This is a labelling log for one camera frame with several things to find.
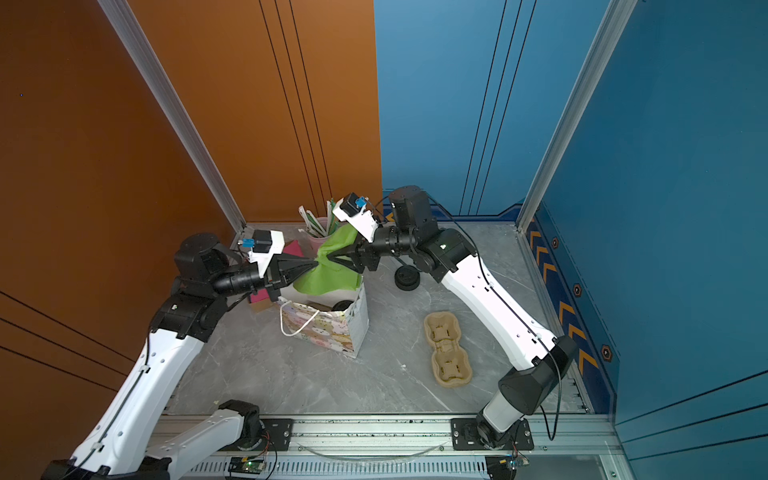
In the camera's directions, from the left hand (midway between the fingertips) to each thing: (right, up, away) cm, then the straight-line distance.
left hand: (315, 260), depth 60 cm
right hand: (+4, +3, +2) cm, 5 cm away
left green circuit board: (-19, -50, +11) cm, 54 cm away
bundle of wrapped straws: (-12, +10, +41) cm, 44 cm away
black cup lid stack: (+20, -7, +40) cm, 45 cm away
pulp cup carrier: (+32, -30, +23) cm, 49 cm away
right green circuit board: (+44, -48, +9) cm, 66 cm away
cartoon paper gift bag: (+4, -18, +12) cm, 22 cm away
